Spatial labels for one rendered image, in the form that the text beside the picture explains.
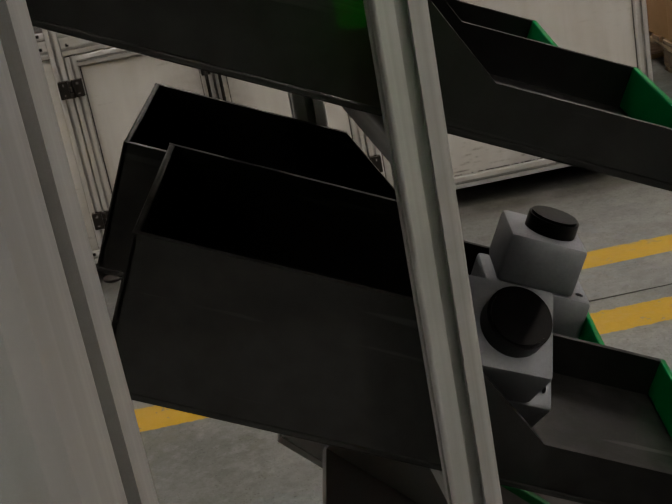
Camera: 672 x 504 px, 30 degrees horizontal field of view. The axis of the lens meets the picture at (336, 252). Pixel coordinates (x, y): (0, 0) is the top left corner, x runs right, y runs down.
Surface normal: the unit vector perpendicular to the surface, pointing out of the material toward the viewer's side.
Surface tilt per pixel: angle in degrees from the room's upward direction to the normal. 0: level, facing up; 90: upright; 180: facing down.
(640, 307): 0
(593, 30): 90
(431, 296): 90
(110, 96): 90
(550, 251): 90
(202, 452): 0
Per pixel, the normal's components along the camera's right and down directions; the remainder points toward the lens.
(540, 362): 0.26, -0.47
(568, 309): 0.01, 0.36
